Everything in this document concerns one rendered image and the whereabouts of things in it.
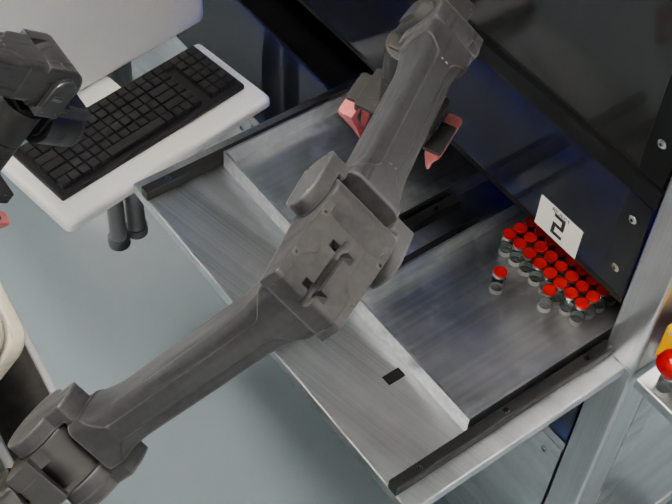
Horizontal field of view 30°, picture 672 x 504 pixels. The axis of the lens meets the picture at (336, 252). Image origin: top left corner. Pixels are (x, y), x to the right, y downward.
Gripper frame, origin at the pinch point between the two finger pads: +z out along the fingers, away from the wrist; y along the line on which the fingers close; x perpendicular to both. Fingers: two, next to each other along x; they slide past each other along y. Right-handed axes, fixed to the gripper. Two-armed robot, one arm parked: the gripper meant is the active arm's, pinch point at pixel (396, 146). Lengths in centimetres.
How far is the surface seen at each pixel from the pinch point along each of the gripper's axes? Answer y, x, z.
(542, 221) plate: -18.8, -13.7, 21.3
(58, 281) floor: 85, -15, 128
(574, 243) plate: -24.4, -11.2, 19.3
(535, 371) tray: -27.1, 3.5, 31.2
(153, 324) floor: 59, -16, 126
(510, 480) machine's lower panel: -30, -3, 84
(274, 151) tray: 26.2, -14.4, 35.8
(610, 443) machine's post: -42, -3, 53
